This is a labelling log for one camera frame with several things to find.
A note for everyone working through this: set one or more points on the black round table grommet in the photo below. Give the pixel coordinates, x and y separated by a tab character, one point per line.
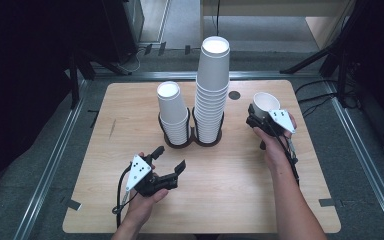
234	95

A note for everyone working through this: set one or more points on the light wooden furniture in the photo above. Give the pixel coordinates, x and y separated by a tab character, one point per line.
320	30

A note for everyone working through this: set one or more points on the black metal stand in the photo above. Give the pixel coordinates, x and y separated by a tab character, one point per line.
75	83

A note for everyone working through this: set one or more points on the black cabinet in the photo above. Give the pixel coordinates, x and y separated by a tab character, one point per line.
120	30

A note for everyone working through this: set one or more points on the white paper cup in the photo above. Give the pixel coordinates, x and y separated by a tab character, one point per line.
265	101

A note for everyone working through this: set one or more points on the person's left hand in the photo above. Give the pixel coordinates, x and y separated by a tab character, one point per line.
140	210

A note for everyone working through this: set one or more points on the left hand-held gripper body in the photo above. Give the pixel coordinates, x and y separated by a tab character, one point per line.
138	170

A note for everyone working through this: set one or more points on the tall stack of white cups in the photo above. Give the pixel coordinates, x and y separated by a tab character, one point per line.
213	73

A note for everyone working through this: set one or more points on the short stack of white cups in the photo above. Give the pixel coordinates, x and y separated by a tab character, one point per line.
173	106

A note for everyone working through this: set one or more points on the black double cup holder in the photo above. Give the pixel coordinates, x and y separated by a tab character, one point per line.
193	141

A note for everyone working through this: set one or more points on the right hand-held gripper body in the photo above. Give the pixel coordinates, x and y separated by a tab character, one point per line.
281	118

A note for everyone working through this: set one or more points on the person's right hand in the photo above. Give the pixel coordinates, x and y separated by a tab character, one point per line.
275	150

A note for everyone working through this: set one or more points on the grey tape piece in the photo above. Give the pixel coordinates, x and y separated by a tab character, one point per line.
74	204
326	202

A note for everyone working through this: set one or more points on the aluminium frame rail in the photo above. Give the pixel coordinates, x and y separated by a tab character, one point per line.
146	75
56	156
363	160

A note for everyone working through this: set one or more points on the black tripod stand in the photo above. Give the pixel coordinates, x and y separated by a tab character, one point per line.
313	58

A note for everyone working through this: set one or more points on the dark curtain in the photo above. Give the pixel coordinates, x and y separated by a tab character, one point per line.
20	66

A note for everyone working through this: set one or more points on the black floor tape mark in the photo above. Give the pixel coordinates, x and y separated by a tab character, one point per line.
95	118

